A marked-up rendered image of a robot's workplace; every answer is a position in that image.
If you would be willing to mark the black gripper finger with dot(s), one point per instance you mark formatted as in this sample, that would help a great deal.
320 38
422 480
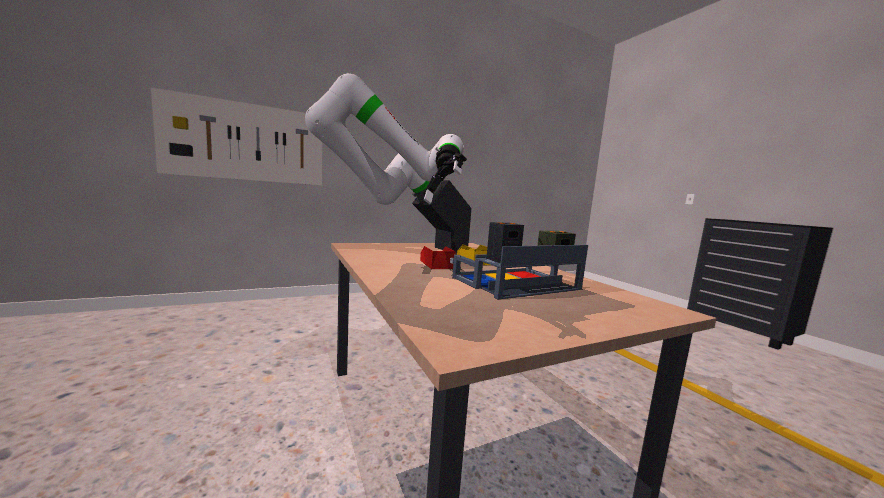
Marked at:
456 163
433 184

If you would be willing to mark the yellow bin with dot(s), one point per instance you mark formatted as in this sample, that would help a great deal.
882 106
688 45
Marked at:
470 253

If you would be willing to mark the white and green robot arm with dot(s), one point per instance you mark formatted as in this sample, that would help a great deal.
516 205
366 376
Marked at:
413 166

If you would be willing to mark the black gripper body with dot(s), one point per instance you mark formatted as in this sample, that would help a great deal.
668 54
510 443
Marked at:
441 159

